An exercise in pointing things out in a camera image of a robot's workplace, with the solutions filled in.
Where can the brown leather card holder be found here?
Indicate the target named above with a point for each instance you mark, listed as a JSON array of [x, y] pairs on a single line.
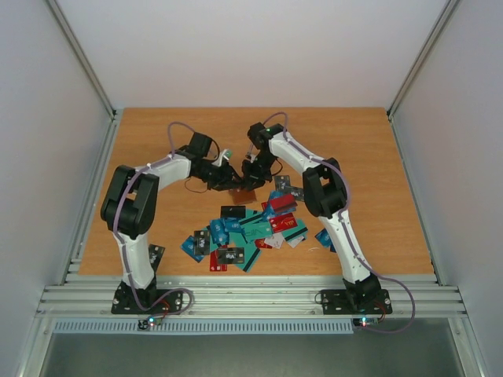
[[242, 196]]

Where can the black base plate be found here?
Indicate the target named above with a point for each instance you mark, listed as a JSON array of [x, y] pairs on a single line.
[[340, 302], [150, 301]]

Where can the blue card pile centre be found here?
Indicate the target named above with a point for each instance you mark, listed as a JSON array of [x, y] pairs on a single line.
[[218, 231]]

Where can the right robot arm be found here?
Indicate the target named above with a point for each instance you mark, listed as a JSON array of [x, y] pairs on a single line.
[[325, 192]]

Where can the grey slotted cable duct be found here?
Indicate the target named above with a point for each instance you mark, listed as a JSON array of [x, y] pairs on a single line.
[[173, 326]]

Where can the controller board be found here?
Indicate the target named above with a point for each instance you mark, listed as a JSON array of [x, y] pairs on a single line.
[[149, 323], [364, 322]]

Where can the blue card right upper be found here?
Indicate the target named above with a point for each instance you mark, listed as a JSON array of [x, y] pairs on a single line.
[[324, 239]]

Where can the red gold VIP card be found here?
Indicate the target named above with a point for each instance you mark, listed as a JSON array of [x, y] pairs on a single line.
[[282, 223]]

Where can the teal card pile bottom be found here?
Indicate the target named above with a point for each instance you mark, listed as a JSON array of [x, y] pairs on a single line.
[[255, 228]]

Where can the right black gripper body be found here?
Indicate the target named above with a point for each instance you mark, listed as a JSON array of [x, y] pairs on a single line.
[[255, 175]]

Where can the dark red card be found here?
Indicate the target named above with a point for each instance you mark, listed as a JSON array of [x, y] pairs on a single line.
[[282, 204]]

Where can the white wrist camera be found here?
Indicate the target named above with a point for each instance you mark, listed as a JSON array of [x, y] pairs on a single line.
[[249, 155], [223, 157]]

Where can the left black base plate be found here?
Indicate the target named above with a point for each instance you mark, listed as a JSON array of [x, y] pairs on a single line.
[[150, 301]]

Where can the left controller board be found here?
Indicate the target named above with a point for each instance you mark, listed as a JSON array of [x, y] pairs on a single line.
[[149, 323]]

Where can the black card top upper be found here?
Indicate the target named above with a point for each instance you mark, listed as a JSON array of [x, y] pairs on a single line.
[[282, 183]]

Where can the blue card left edge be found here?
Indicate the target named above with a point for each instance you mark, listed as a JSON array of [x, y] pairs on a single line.
[[188, 246]]

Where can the black VIP card bottom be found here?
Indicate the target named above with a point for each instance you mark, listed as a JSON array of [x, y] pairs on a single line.
[[230, 255]]

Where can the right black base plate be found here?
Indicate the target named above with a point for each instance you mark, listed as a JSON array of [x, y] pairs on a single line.
[[340, 302]]

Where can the black VIP card top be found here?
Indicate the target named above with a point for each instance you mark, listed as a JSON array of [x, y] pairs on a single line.
[[297, 192]]

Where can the aluminium frame rails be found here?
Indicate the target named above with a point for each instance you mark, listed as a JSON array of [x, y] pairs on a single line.
[[219, 296]]

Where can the black VIP card far left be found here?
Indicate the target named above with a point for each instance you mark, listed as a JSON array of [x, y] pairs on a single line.
[[155, 255]]

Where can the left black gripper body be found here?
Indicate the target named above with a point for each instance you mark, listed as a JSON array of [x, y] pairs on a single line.
[[217, 179]]

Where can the black vip card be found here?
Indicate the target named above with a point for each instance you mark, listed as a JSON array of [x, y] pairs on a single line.
[[155, 255], [202, 242], [297, 192], [230, 255]]

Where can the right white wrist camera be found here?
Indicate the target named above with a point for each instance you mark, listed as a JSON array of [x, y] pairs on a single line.
[[249, 155]]

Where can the black plain card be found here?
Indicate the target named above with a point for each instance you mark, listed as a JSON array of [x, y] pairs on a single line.
[[233, 212]]

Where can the right controller board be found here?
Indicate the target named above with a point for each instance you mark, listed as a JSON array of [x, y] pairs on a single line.
[[364, 322]]

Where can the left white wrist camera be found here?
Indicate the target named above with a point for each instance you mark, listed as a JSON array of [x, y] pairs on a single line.
[[223, 157]]

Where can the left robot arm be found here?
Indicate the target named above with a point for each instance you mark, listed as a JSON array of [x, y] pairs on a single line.
[[129, 206]]

